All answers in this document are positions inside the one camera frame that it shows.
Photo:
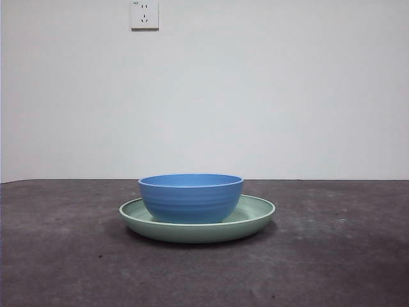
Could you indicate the blue ribbed bowl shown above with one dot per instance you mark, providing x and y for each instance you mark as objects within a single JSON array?
[{"x": 191, "y": 201}]

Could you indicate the pale green round plate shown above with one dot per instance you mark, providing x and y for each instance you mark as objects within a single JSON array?
[{"x": 191, "y": 233}]

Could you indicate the white wall power socket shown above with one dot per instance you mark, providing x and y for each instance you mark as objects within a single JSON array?
[{"x": 145, "y": 16}]

